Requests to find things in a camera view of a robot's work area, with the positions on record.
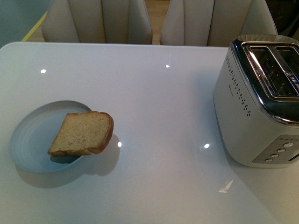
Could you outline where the brown bread slice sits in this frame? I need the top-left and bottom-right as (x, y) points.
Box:
(48, 111), (114, 157)

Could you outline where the beige chair on right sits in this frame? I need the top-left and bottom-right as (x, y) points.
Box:
(160, 0), (277, 47)

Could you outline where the beige chair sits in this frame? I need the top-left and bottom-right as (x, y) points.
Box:
(160, 0), (277, 47)
(42, 0), (152, 44)

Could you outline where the light blue round plate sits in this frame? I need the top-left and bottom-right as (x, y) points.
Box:
(9, 100), (91, 174)

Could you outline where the white chrome two-slot toaster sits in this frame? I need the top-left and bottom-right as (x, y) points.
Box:
(213, 35), (299, 168)

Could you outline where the beige chair on left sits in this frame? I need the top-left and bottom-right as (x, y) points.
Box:
(42, 0), (152, 44)

